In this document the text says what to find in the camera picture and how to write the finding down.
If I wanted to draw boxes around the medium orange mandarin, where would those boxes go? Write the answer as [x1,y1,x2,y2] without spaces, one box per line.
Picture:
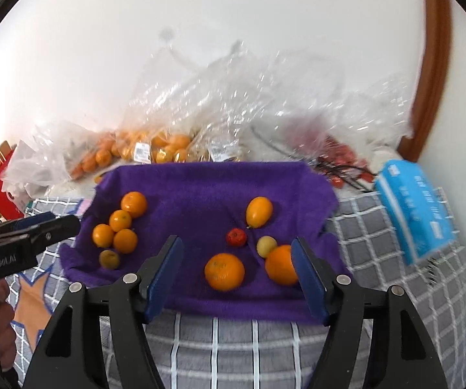
[204,253,245,292]

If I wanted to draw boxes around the blue tissue pack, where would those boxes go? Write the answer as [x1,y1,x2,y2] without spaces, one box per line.
[375,160,455,265]

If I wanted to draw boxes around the small yellow green fruit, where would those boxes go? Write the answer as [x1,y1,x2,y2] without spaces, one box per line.
[256,235,278,258]

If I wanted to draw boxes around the oval yellow kumquat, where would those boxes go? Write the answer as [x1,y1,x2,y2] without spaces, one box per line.
[245,197,274,228]

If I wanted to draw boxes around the grey checked table cloth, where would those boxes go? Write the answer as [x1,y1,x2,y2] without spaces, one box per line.
[5,187,466,389]

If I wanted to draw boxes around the bag of small oranges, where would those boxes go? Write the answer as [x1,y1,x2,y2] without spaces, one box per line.
[2,120,130,198]

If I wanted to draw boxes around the olive brown small fruit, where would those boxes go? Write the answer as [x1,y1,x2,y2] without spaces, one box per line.
[99,249,120,270]

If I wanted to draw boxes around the bag of red tomatoes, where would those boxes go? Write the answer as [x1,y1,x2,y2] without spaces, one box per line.
[247,50,412,165]

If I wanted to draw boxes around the large bumpy orange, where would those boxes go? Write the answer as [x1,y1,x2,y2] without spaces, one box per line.
[121,192,148,219]

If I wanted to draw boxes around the small red tomato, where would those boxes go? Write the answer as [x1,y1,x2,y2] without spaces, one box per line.
[226,228,247,248]

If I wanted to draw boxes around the small round orange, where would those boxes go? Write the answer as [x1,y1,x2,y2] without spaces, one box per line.
[112,228,138,255]

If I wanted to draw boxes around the brown wooden door frame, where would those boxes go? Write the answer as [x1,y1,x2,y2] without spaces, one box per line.
[397,0,453,162]

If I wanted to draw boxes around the purple towel lined tray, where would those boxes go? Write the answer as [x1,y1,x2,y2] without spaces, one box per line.
[59,162,346,324]

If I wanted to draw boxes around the bag of kumquats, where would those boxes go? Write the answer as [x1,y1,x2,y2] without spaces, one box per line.
[119,41,271,163]

